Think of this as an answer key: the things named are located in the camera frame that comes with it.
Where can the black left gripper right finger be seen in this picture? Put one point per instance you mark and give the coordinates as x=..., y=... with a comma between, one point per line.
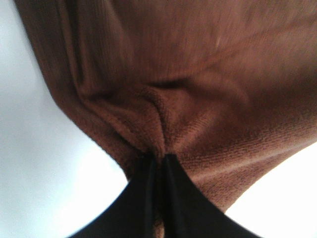
x=187, y=213

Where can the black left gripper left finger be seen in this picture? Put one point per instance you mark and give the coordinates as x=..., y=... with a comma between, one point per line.
x=132, y=214

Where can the brown towel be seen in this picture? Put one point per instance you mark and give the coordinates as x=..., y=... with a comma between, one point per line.
x=228, y=86

